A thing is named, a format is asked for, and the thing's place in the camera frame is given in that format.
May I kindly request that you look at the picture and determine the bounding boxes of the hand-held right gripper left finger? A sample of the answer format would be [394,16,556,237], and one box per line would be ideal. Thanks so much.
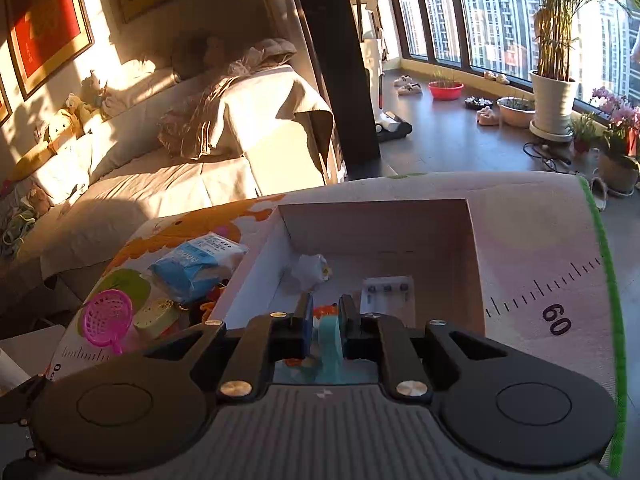
[142,294,315,402]

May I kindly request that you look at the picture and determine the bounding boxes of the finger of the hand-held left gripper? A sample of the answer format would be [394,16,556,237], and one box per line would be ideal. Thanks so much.
[0,374,53,426]

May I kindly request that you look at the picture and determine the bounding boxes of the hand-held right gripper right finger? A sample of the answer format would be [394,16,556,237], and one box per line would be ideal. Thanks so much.
[340,294,506,402]

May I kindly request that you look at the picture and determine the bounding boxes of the teal plastic toy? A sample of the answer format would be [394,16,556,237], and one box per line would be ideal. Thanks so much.
[274,306,380,386]

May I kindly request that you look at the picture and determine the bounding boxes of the cardboard box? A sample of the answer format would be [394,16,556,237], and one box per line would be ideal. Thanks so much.
[206,199,488,361]

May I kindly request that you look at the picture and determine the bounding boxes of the pink plastic mesh basket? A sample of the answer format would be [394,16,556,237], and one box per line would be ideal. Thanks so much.
[82,289,135,356]

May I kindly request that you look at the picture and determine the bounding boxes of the blue tissue pack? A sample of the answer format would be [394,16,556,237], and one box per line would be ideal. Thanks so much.
[147,232,249,306]

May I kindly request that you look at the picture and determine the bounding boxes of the cream round plastic case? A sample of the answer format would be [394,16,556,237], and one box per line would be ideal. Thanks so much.
[132,298,182,340]

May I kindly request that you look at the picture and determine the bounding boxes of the clear screw packet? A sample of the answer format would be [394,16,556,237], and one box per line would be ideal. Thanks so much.
[361,275,416,326]

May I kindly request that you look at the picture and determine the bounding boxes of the crumpled white paper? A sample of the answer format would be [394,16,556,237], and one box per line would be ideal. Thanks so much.
[290,254,333,293]

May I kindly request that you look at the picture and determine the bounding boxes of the orange toy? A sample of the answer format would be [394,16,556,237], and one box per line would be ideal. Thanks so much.
[189,285,231,323]

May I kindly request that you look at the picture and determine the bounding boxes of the beige sofa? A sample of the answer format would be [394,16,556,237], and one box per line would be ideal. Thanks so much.
[0,57,346,341]

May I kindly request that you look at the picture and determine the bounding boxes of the brown plush toy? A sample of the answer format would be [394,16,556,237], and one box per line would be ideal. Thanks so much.
[22,185,53,216]

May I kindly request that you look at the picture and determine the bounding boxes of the beige crumpled blanket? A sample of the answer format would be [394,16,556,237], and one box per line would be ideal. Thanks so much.
[157,37,336,161]

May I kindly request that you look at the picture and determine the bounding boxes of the red basin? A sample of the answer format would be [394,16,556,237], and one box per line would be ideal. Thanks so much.
[428,67,465,101]

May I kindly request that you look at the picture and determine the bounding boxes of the white basin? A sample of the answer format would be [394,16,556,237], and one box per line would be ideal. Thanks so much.
[496,96,536,128]

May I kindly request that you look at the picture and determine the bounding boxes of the white upright vacuum cleaner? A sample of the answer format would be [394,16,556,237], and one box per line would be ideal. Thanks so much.
[350,0,413,142]

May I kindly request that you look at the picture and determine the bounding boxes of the yellow plush toy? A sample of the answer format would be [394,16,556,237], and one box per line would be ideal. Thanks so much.
[35,110,83,153]

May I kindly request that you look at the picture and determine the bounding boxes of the grey sandal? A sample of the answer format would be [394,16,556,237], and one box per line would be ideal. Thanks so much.
[589,175,608,211]

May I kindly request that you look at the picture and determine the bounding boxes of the grey plush toy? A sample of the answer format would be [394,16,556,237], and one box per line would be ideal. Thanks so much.
[172,30,241,78]

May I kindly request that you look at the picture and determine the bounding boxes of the pale plush toy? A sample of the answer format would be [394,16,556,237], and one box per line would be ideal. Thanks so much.
[62,92,96,133]

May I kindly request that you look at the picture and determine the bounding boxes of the potted palm plant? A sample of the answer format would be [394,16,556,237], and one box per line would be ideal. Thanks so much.
[515,0,640,141]

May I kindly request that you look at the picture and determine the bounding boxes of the small potted plant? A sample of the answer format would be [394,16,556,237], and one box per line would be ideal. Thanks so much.
[567,110,601,155]

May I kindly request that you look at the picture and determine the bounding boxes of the potted pink orchid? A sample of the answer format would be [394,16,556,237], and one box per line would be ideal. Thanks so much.
[590,87,640,196]

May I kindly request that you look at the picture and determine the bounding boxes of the small teddy bear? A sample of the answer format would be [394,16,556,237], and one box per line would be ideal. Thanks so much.
[80,70,113,111]

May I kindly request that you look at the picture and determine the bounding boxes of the red framed picture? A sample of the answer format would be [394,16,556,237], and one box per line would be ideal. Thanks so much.
[5,0,96,101]

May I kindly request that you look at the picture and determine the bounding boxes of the black cable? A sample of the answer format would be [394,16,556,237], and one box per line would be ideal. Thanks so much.
[522,141,573,173]

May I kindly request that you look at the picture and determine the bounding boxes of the black window frame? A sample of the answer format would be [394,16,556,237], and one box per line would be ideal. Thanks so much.
[390,0,640,116]

